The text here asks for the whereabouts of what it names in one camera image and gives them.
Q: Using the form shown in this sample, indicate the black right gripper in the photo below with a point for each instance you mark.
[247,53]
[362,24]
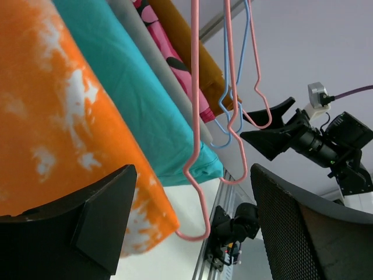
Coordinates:
[309,137]

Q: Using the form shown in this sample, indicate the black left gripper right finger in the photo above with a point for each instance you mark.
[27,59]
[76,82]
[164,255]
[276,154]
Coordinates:
[307,236]

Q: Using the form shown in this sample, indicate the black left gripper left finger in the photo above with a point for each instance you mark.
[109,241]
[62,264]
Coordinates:
[78,236]

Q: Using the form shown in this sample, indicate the pink hanger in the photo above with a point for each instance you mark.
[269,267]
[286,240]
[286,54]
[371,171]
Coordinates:
[227,13]
[195,125]
[258,71]

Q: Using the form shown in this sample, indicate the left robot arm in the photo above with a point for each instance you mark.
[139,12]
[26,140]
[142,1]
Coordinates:
[79,235]

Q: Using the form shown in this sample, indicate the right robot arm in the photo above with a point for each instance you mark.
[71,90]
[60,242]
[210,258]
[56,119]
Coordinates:
[338,147]

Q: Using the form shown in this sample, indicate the pink hanger under teal trousers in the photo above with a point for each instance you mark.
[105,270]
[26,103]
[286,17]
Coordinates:
[227,13]

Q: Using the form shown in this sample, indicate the pink hanger under mustard trousers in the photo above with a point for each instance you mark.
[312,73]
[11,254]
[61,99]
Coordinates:
[258,71]

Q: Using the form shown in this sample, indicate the blue hanger under patterned trousers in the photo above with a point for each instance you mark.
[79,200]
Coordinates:
[226,91]

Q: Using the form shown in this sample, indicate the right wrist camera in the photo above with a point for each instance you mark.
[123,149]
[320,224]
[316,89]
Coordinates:
[319,102]

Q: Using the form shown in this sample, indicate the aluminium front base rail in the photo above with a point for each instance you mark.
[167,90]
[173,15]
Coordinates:
[234,219]

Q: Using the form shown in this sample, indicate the aluminium hanging rail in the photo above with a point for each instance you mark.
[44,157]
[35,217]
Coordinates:
[214,23]

